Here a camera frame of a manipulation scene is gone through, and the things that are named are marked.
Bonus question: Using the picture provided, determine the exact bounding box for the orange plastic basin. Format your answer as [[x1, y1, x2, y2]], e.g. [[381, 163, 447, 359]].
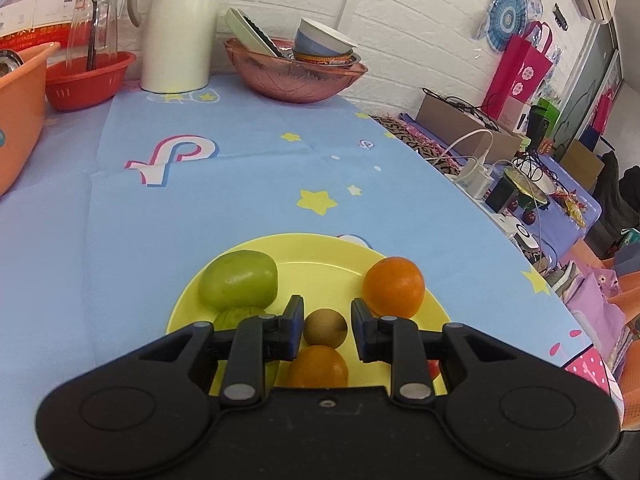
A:
[[0, 42, 61, 196]]

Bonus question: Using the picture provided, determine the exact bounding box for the purple cloth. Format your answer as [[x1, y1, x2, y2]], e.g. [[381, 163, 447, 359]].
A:
[[540, 152, 603, 233]]

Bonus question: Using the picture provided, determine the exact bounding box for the white cable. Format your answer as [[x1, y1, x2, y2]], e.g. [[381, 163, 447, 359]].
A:
[[431, 129, 496, 166]]

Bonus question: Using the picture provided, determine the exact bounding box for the yellow-orange citrus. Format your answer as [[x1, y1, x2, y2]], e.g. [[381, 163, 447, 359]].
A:
[[287, 344, 349, 389]]

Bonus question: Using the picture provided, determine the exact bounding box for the round green fruit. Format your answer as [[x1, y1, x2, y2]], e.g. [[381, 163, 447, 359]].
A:
[[213, 306, 268, 332]]

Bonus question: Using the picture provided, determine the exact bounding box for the oval green fruit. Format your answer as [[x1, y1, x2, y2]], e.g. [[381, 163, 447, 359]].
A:
[[199, 250, 279, 311]]

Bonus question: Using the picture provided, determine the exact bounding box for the white thermos jug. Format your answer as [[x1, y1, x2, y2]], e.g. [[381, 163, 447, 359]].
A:
[[127, 0, 221, 94]]

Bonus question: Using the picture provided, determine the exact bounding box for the round glass dish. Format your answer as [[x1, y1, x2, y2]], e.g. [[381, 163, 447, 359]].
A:
[[504, 167, 551, 207]]

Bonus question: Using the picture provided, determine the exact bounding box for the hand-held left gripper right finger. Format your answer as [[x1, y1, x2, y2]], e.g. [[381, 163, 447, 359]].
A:
[[351, 298, 527, 406]]

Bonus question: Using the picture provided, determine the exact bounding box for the large orange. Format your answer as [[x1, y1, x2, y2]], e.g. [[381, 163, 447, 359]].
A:
[[363, 256, 426, 320]]

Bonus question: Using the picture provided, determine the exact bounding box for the blue paper fan decoration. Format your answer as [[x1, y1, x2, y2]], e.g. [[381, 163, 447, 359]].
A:
[[475, 0, 531, 53]]

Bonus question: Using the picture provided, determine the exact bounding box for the yellow plastic plate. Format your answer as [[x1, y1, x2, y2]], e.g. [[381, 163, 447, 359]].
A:
[[166, 233, 451, 397]]

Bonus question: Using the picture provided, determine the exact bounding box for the patterned bowl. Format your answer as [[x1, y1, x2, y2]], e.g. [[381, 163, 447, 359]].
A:
[[291, 47, 362, 69]]

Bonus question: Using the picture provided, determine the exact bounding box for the small brown fruit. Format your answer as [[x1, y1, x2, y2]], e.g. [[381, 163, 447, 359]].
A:
[[303, 308, 348, 348]]

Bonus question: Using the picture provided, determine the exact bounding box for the white power strip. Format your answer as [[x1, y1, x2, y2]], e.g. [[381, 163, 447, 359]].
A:
[[452, 177, 541, 251]]

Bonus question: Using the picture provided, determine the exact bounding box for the leopard print cloth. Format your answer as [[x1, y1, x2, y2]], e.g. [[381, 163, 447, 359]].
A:
[[370, 114, 471, 177]]

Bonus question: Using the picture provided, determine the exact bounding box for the white plate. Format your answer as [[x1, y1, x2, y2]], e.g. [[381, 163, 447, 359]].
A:
[[225, 7, 286, 58]]

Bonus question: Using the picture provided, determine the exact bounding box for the metal bowl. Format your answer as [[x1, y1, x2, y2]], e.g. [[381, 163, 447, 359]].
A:
[[0, 50, 25, 77]]

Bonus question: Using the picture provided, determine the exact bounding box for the glass pitcher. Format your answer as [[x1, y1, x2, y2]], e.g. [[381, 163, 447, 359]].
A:
[[65, 0, 120, 73]]

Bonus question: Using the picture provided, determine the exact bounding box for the red plastic basket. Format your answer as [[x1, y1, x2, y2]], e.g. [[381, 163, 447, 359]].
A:
[[45, 51, 137, 112]]

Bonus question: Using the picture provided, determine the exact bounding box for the blue star-printed tablecloth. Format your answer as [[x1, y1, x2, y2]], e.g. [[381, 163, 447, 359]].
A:
[[0, 72, 626, 401]]

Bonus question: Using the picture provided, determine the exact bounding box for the black power adapter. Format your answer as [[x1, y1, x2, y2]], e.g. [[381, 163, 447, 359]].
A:
[[486, 177, 523, 214]]

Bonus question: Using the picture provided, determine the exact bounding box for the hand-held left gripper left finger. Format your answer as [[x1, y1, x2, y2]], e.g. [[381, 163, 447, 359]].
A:
[[134, 294, 306, 408]]

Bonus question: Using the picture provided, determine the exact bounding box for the white round device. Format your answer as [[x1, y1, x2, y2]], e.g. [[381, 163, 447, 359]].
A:
[[510, 224, 541, 251]]

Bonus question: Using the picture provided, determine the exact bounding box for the small brown cardboard box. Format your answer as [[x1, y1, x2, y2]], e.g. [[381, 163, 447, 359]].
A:
[[560, 139, 606, 181]]

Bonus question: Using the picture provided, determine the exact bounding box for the dark clothing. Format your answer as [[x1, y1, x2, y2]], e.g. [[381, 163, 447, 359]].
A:
[[592, 151, 640, 261]]

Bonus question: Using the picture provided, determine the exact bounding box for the blue and white bowl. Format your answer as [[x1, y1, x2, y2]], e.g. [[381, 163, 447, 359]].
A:
[[292, 17, 358, 61]]

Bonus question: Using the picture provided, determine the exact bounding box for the pink glass bowl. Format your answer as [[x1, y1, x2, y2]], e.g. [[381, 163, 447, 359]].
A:
[[223, 37, 369, 104]]

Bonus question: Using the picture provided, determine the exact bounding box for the pink gift bag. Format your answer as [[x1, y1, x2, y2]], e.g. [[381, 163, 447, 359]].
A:
[[484, 21, 555, 121]]

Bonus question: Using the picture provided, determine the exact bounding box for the white charger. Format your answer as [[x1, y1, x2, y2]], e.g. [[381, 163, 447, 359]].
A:
[[460, 157, 496, 200]]

